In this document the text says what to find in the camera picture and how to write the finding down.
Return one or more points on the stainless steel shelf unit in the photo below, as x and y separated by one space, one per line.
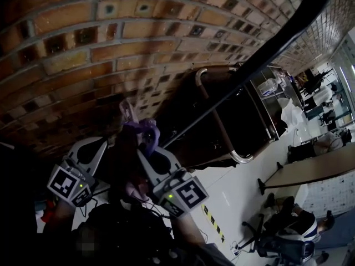
267 91

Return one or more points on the purple bag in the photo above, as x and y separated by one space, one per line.
144 129

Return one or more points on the person's left forearm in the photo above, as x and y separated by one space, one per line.
59 217

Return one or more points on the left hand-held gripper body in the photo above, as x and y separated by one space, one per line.
83 163

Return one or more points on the person's dark clothing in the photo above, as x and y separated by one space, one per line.
124 237

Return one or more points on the yellow black striped floor tape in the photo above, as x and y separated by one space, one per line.
213 224

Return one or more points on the black office chair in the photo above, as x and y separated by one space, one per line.
283 249

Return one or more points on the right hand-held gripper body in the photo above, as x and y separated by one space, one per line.
166 176

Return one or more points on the white plastic bag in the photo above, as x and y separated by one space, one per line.
291 112

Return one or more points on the person's right forearm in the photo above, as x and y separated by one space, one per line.
188 230

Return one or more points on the black metal coat rack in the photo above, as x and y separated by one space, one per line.
305 18

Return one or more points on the wooden table with black legs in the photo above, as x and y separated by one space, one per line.
319 165

